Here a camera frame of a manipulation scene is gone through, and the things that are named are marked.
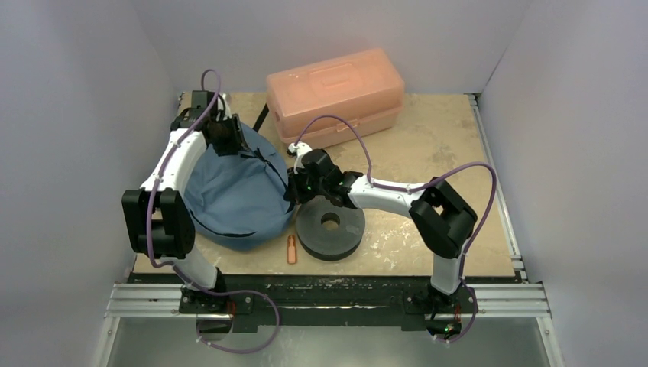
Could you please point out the black aluminium base frame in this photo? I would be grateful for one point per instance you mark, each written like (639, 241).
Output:
(404, 302)

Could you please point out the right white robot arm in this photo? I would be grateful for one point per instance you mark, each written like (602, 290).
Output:
(444, 220)

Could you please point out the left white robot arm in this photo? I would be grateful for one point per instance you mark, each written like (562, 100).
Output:
(159, 223)

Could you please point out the pink plastic storage box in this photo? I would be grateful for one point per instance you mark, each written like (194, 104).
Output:
(332, 101)

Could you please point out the blue student backpack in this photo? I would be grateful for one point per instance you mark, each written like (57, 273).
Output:
(237, 201)

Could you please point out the copper coloured marker pen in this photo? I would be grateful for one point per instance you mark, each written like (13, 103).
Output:
(291, 250)

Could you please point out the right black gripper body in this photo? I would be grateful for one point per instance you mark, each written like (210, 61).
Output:
(295, 189)

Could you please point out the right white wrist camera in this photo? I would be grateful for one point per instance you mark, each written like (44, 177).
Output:
(298, 150)

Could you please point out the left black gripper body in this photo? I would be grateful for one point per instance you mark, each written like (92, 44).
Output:
(228, 138)

